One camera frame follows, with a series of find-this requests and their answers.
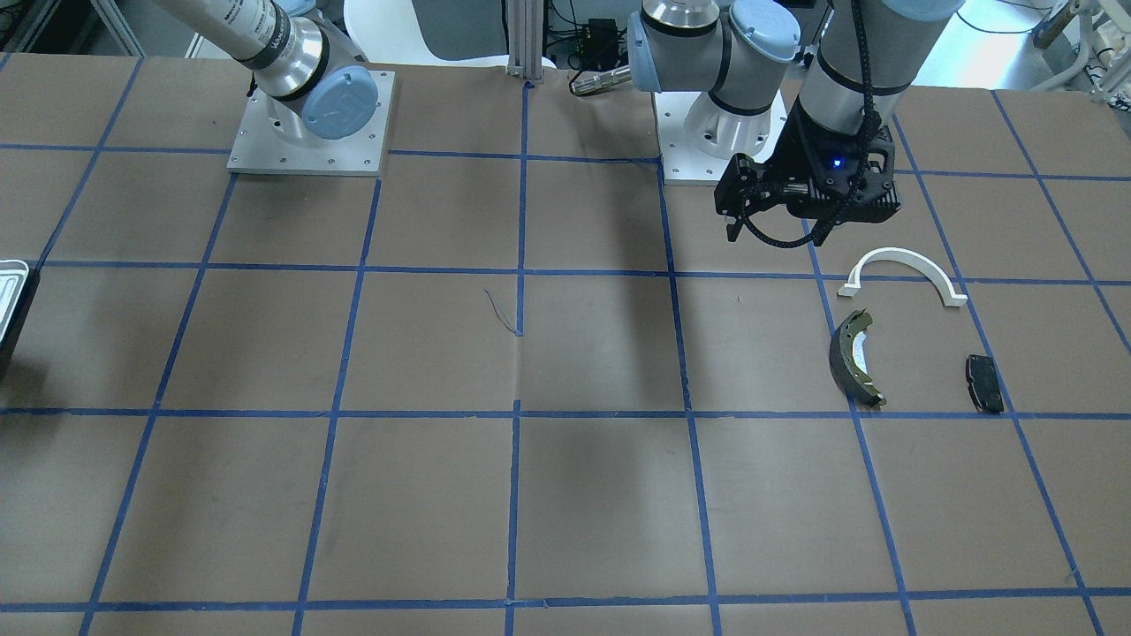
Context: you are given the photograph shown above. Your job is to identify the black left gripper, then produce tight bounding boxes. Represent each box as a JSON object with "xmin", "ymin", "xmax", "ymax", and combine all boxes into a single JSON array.
[{"xmin": 714, "ymin": 103, "xmax": 901, "ymax": 248}]

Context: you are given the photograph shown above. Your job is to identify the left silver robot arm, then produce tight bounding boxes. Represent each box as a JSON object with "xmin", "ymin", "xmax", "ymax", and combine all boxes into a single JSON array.
[{"xmin": 625, "ymin": 1, "xmax": 962, "ymax": 248}]

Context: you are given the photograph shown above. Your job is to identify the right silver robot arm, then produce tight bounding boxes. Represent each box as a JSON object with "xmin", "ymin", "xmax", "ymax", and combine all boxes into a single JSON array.
[{"xmin": 159, "ymin": 1, "xmax": 379, "ymax": 140}]

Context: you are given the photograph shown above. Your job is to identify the silver metal tray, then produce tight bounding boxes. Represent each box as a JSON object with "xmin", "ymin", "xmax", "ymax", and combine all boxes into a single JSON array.
[{"xmin": 1, "ymin": 259, "xmax": 32, "ymax": 344}]

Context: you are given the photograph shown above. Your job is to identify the green brake shoe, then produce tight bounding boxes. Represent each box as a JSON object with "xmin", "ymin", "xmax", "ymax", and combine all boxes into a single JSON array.
[{"xmin": 828, "ymin": 307, "xmax": 888, "ymax": 409}]

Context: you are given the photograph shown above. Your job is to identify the white curved plastic arch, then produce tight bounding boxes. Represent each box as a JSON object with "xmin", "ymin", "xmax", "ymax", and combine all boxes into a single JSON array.
[{"xmin": 837, "ymin": 246, "xmax": 969, "ymax": 307}]

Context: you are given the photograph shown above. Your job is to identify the silver cylindrical tool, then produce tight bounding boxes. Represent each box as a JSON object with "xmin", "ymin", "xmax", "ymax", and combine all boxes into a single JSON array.
[{"xmin": 569, "ymin": 65, "xmax": 633, "ymax": 97}]

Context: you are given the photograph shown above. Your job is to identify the black brake pad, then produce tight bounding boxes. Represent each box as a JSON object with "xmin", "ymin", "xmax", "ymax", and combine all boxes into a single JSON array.
[{"xmin": 964, "ymin": 354, "xmax": 1005, "ymax": 413}]

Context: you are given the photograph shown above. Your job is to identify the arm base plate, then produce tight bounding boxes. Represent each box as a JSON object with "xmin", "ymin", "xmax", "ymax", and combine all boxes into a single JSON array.
[
  {"xmin": 653, "ymin": 92, "xmax": 786, "ymax": 186},
  {"xmin": 227, "ymin": 69, "xmax": 399, "ymax": 178}
]

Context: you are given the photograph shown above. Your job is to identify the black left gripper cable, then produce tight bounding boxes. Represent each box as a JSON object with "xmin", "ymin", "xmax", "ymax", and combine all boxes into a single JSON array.
[{"xmin": 740, "ymin": 0, "xmax": 884, "ymax": 249}]

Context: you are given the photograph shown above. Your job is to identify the aluminium frame post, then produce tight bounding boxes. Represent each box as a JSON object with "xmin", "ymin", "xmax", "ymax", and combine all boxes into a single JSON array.
[{"xmin": 504, "ymin": 0, "xmax": 544, "ymax": 84}]

